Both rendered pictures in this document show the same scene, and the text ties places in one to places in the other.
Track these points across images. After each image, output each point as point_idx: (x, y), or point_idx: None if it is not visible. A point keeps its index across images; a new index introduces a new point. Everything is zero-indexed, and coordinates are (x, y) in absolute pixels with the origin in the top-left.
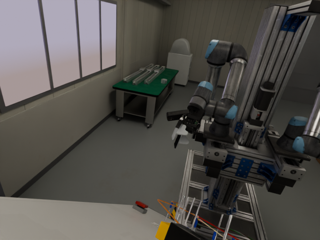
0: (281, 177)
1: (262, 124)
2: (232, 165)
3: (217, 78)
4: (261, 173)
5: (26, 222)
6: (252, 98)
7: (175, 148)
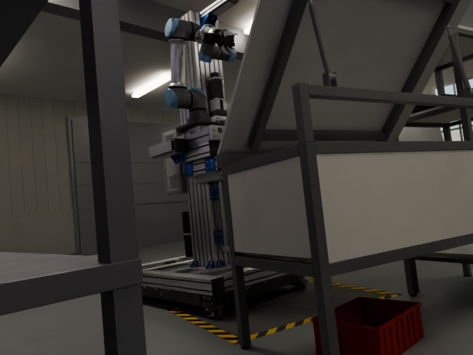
0: None
1: (226, 113)
2: None
3: (184, 57)
4: None
5: None
6: (205, 94)
7: (231, 53)
